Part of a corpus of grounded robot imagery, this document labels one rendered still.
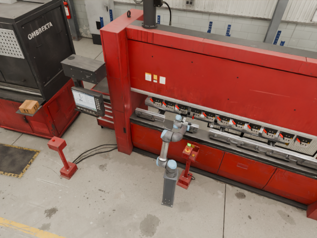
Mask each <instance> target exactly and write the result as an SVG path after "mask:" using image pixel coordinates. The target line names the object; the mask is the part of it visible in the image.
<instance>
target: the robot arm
mask: <svg viewBox="0 0 317 238"><path fill-rule="evenodd" d="M181 122H182V123H181ZM183 123H184V117H183V116H181V115H176V117H175V122H174V125H173V128H176V129H178V128H180V130H179V132H177V133H175V132H172V131H169V130H163V132H162V134H161V138H162V141H163V142H162V147H161V153H160V156H159V157H158V158H157V161H156V164H157V165H158V166H159V167H162V168H165V169H167V170H166V176H167V177H169V178H174V177H175V176H176V175H177V171H176V167H177V164H176V162H175V161H174V160H168V159H167V152H168V147H169V143H170V142H171V141H172V142H177V141H180V140H181V139H182V138H183V135H184V133H185V132H186V131H189V128H190V126H189V125H186V124H183Z"/></svg>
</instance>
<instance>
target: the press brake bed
mask: <svg viewBox="0 0 317 238"><path fill-rule="evenodd" d="M130 124H131V135H132V142H133V146H134V148H133V152H136V153H139V154H142V155H145V156H148V157H151V158H153V159H157V158H158V157H159V156H160V153H161V147H162V142H163V141H162V138H161V134H162V132H163V130H162V129H159V128H156V127H152V126H148V125H145V124H142V123H139V122H136V121H133V120H130ZM187 143H190V144H192V145H195V146H198V147H199V148H200V149H199V153H198V156H197V158H196V160H195V162H192V161H191V164H190V168H189V171H192V172H194V173H197V174H200V175H203V176H206V177H208V178H211V179H215V180H218V181H221V182H224V183H227V184H229V185H232V186H235V187H238V188H241V189H244V190H247V191H250V192H253V193H255V194H258V195H261V196H264V197H267V198H270V199H273V200H276V201H279V202H281V203H284V204H287V205H290V206H293V207H296V208H299V209H303V210H305V211H306V210H307V205H309V204H311V203H313V202H315V201H316V200H317V177H316V176H312V175H309V174H306V173H303V172H300V171H297V170H293V169H289V168H287V167H283V166H280V165H277V164H273V163H270V162H267V161H263V160H260V159H257V158H254V157H250V156H247V155H244V154H241V153H237V152H234V151H230V150H227V149H224V148H221V147H218V146H215V145H211V144H207V143H205V142H201V141H198V140H195V139H191V138H188V137H185V136H183V138H182V139H181V140H180V141H177V142H172V141H171V142H170V143H169V147H168V152H167V159H168V160H174V161H175V162H176V164H177V167H179V168H183V169H185V167H186V163H187V159H185V158H183V157H182V154H183V151H184V149H185V147H186V146H187ZM238 163H240V164H244V165H247V166H248V168H247V170H246V169H243V168H240V167H237V164H238Z"/></svg>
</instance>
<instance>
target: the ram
mask: <svg viewBox="0 0 317 238"><path fill-rule="evenodd" d="M127 43H128V57H129V70H130V84H131V88H135V89H139V90H143V91H146V92H150V93H154V94H158V95H162V96H165V97H169V98H173V99H177V100H180V101H184V102H188V103H192V104H196V105H199V106H203V107H207V108H211V109H214V110H218V111H222V112H226V113H230V114H233V115H237V116H241V117H245V118H248V119H253V120H256V121H260V122H264V123H267V124H271V125H275V126H279V127H283V128H287V129H290V130H294V131H298V132H302V133H305V134H309V135H313V136H317V77H316V76H309V75H305V74H301V73H295V72H290V71H286V70H281V69H276V68H270V67H265V66H261V65H256V64H251V63H246V62H241V61H237V60H232V59H226V58H221V57H216V56H211V55H207V54H202V53H197V52H192V51H186V50H181V49H177V48H172V47H167V46H163V45H158V44H153V43H148V42H142V41H138V40H133V39H127ZM145 73H149V74H151V81H149V80H146V79H145ZM154 75H157V83H156V82H154V80H156V79H154ZM159 76H161V77H165V78H166V81H165V84H161V83H159ZM131 91H134V92H138V93H141V94H145V95H149V96H153V97H157V98H160V99H164V100H167V101H171V102H176V103H179V104H183V105H186V106H190V107H194V108H197V109H201V110H205V111H209V112H212V113H216V114H220V115H224V116H227V117H231V118H234V119H239V120H243V121H246V122H250V123H253V124H257V125H261V126H265V127H268V128H272V129H276V130H280V131H283V132H287V133H291V134H294V135H298V136H302V137H306V138H310V139H313V140H317V139H316V138H313V137H309V136H305V135H301V134H297V133H294V132H290V131H287V130H283V129H279V128H275V127H271V126H267V125H264V124H260V123H257V122H253V121H249V120H245V119H241V118H237V117H234V116H230V115H226V114H223V113H219V112H215V111H212V110H207V109H204V108H200V107H196V106H192V105H189V104H185V103H182V102H177V101H173V100H170V99H166V98H162V97H159V96H155V95H152V94H148V93H143V92H139V91H136V90H132V89H131Z"/></svg>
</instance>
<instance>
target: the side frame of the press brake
mask: <svg viewBox="0 0 317 238"><path fill-rule="evenodd" d="M130 12H131V15H130V16H131V17H127V12H126V13H124V14H122V15H121V16H119V17H118V18H116V19H115V20H113V21H112V22H110V23H109V24H107V25H106V26H104V27H102V28H101V29H100V37H101V43H102V49H103V56H104V62H106V63H105V64H106V71H107V81H108V89H109V96H110V102H111V108H112V115H113V121H114V127H115V134H116V140H117V148H118V151H119V152H122V153H125V154H128V155H130V154H131V153H132V151H133V148H134V146H133V142H132V135H131V124H130V116H131V115H132V114H133V112H134V111H135V109H136V108H140V109H143V110H147V111H148V106H147V105H145V100H146V98H147V97H148V95H145V94H142V93H138V92H134V91H131V84H130V70H129V57H128V43H127V39H128V38H126V27H127V26H128V25H130V24H131V23H132V22H133V21H135V20H140V21H143V10H139V9H133V8H132V9H130Z"/></svg>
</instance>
